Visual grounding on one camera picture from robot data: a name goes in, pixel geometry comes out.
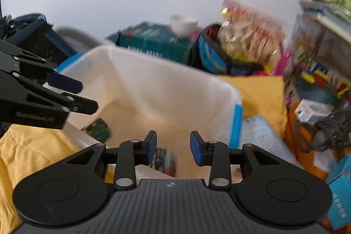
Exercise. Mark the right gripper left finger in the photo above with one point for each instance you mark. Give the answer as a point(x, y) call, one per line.
point(127, 156)

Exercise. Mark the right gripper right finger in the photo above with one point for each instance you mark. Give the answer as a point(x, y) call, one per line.
point(218, 156)

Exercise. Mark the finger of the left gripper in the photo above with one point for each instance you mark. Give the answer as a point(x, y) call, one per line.
point(63, 82)
point(73, 102)

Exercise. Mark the green toy in bin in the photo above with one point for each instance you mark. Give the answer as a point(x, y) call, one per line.
point(98, 130)

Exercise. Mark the wet wipes pack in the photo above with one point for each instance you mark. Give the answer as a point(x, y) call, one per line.
point(257, 131)

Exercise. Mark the yellow cloth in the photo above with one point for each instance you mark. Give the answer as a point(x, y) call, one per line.
point(25, 150)

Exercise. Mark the white plastic storage bin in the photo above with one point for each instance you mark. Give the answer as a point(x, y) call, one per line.
point(137, 93)

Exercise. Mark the dark blue chair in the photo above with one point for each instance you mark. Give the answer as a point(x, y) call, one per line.
point(34, 34)

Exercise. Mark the dark green book box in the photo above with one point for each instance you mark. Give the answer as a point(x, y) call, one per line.
point(154, 40)

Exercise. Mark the small white box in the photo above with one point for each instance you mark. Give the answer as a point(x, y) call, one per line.
point(310, 112)

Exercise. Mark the snack bag of crackers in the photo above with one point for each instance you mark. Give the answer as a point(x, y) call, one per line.
point(250, 36)

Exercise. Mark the light blue cardboard box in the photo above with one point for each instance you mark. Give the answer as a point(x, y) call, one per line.
point(338, 181)

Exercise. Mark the white ceramic bowl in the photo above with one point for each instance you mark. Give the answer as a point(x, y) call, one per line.
point(182, 26)

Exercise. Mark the clear box of toy blocks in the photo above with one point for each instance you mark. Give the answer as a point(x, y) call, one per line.
point(319, 67)

